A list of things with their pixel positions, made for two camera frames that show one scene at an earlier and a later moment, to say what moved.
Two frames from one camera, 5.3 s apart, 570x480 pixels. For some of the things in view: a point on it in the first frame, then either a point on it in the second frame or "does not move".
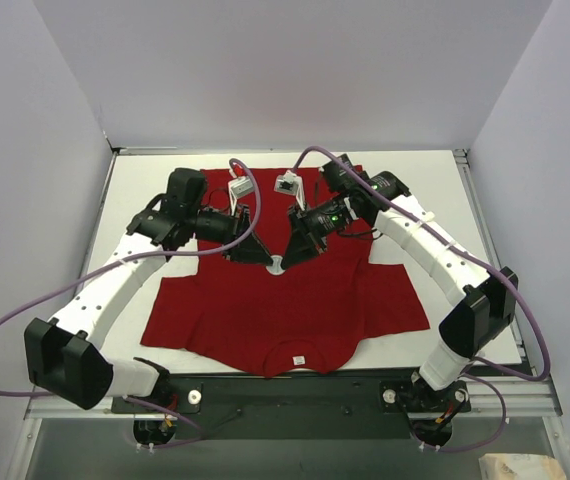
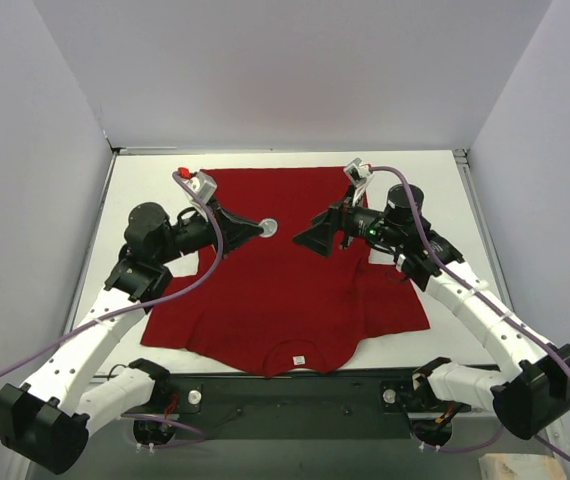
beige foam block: x=518 y=466 does not move
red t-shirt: x=280 y=318 does not move
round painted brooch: x=275 y=268 -> x=269 y=226
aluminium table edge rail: x=282 y=150 does not move
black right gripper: x=303 y=228 -> x=338 y=228
